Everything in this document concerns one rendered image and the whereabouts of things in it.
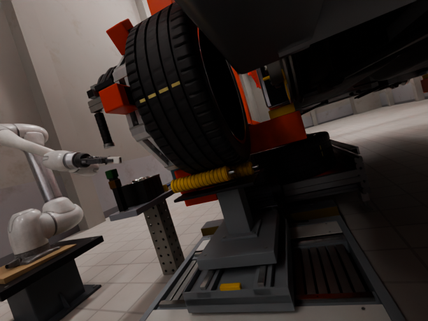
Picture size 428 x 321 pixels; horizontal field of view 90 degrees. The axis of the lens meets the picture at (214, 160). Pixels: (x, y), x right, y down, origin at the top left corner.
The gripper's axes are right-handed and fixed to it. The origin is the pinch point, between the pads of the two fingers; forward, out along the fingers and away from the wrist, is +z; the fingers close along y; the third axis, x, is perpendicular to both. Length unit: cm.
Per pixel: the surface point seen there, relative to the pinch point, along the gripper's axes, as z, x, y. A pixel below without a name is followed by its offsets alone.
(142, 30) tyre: 35, -44, -25
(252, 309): 68, 44, -28
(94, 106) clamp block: 4.0, -23.7, -13.8
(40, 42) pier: -261, -158, 185
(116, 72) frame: 22.6, -32.9, -23.0
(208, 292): 53, 41, -27
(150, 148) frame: 30.0, -6.6, -17.3
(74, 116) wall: -249, -50, 221
